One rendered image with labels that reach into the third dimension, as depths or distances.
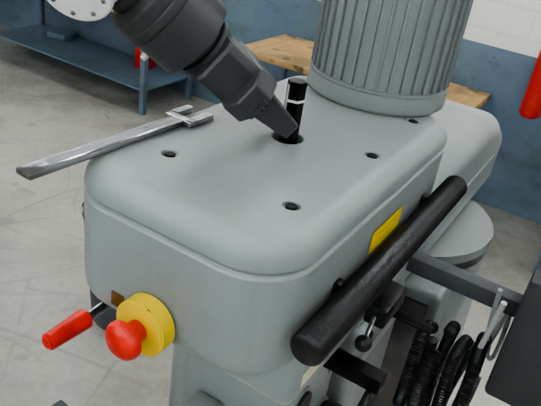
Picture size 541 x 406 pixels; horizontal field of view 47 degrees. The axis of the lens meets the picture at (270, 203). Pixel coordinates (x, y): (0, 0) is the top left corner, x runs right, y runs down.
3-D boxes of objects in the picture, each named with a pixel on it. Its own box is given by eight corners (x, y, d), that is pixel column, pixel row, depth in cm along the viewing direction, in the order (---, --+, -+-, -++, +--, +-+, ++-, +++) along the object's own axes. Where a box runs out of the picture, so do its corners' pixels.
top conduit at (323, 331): (318, 374, 55) (325, 345, 53) (278, 353, 57) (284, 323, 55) (464, 200, 90) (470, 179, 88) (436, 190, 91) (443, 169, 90)
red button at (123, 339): (130, 373, 56) (132, 339, 54) (99, 353, 58) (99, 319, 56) (154, 354, 59) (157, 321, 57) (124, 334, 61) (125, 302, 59)
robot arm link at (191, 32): (203, 97, 72) (123, 28, 66) (261, 37, 70) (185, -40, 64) (227, 146, 62) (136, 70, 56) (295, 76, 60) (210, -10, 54)
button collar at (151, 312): (160, 368, 59) (163, 319, 56) (113, 339, 61) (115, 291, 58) (174, 356, 60) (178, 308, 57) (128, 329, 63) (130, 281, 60)
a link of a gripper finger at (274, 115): (279, 139, 68) (241, 105, 65) (300, 119, 67) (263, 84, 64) (284, 146, 67) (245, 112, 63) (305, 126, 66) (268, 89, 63)
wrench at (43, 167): (37, 186, 53) (36, 177, 53) (8, 170, 55) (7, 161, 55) (212, 120, 72) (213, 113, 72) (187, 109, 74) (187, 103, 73)
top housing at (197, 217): (260, 408, 56) (287, 263, 48) (59, 287, 67) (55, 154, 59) (430, 218, 93) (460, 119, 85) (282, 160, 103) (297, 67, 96)
